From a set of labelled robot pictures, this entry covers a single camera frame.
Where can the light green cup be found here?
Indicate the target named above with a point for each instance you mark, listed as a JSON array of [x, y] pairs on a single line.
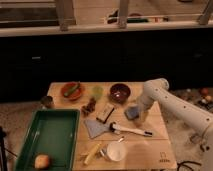
[[97, 92]]

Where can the white paper cup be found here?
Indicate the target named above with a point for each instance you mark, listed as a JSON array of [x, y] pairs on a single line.
[[116, 151]]

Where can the black tripod stand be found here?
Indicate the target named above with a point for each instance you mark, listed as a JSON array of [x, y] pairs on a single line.
[[3, 159]]

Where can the brown and white block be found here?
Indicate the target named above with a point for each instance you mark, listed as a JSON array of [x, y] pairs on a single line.
[[104, 114]]

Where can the grey blue cloth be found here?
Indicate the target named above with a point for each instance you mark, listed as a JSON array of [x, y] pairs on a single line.
[[95, 128]]

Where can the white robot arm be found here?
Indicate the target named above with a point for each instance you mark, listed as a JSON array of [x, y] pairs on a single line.
[[198, 119]]

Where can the orange plate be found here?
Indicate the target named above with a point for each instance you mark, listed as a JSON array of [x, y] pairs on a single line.
[[74, 96]]

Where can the yellowish fruit in tray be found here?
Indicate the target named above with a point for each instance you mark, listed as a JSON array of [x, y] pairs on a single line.
[[42, 161]]

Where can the green plastic tray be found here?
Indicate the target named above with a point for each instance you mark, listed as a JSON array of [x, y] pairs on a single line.
[[52, 132]]

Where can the blue sponge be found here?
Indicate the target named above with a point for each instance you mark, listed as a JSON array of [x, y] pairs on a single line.
[[132, 112]]

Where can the white black-tipped brush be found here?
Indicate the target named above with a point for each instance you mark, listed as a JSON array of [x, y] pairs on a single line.
[[114, 126]]

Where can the small metal can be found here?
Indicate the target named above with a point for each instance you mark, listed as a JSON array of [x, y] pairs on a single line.
[[47, 102]]

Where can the yellow banana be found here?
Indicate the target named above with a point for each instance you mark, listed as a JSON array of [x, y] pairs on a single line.
[[92, 153]]

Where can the green cucumber on plate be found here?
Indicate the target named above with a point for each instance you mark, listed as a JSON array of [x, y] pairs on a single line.
[[71, 90]]

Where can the brown toy figure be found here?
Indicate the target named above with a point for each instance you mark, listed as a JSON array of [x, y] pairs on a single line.
[[89, 108]]

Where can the dark red bowl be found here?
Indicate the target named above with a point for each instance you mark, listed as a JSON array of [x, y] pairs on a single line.
[[119, 93]]

